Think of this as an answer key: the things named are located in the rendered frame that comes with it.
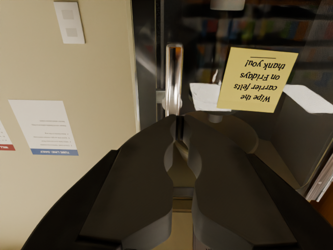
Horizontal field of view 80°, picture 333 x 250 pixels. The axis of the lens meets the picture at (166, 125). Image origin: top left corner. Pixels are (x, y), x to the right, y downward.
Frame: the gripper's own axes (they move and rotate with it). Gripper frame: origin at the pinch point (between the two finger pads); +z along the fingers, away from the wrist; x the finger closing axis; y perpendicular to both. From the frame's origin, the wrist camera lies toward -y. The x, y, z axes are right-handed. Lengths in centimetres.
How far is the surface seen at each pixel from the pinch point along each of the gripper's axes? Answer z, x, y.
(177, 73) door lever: 7.7, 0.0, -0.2
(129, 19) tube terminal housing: 13.9, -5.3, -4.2
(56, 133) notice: 57, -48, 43
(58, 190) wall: 57, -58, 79
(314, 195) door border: 12.9, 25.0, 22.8
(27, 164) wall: 57, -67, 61
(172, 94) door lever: 7.7, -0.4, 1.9
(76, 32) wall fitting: 56, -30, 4
